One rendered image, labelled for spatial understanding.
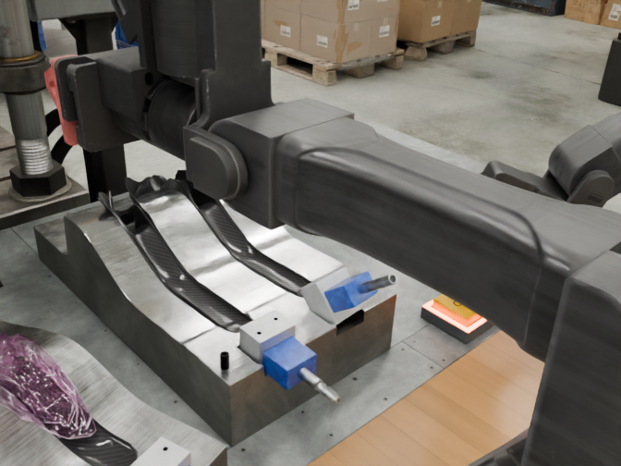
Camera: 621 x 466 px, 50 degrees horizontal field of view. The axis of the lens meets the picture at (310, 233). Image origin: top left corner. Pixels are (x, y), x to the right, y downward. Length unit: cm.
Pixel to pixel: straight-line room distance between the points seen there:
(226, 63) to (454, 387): 56
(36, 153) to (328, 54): 357
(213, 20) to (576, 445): 29
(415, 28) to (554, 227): 514
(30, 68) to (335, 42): 356
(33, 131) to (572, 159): 92
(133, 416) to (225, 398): 9
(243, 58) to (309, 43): 443
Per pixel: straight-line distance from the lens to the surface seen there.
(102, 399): 74
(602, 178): 78
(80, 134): 53
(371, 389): 84
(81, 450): 72
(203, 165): 40
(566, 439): 29
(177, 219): 94
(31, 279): 108
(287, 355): 72
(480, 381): 88
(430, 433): 80
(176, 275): 89
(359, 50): 479
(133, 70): 48
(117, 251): 89
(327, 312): 78
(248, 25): 43
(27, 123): 131
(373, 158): 35
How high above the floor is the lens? 136
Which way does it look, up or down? 29 degrees down
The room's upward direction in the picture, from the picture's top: 2 degrees clockwise
